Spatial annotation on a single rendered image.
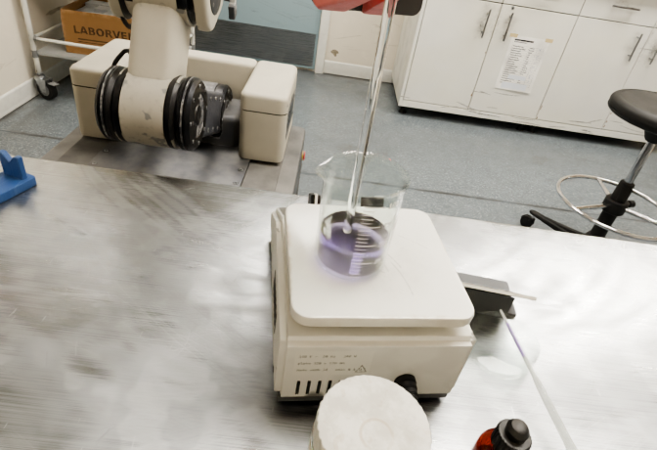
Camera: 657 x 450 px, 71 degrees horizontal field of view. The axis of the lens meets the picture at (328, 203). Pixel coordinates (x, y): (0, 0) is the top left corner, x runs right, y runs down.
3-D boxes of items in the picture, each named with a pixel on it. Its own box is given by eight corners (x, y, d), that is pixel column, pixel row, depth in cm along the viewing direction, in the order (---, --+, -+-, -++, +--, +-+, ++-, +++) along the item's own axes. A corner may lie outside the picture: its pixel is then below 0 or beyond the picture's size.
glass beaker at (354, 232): (370, 235, 35) (392, 141, 31) (398, 285, 31) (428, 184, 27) (293, 241, 34) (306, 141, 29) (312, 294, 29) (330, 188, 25)
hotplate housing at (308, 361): (269, 228, 48) (275, 161, 43) (390, 234, 50) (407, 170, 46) (272, 440, 30) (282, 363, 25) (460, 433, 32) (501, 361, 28)
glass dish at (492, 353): (484, 317, 42) (493, 300, 40) (542, 358, 39) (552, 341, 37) (451, 348, 38) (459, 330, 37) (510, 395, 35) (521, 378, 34)
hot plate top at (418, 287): (283, 210, 37) (284, 202, 37) (423, 217, 39) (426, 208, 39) (289, 328, 28) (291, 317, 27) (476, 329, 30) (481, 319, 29)
